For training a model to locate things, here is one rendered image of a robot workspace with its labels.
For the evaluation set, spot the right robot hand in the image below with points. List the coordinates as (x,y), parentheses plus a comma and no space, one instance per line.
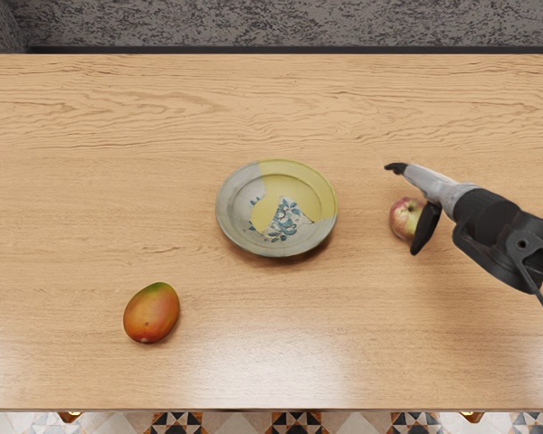
(432,185)

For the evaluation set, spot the grey and yellow patterned plate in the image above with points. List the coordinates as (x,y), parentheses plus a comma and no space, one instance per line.
(276,208)

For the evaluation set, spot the red and green apple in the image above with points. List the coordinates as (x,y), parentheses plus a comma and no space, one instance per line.
(403,218)

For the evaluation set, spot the red and green mango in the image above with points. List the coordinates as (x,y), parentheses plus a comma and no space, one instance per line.
(151,313)

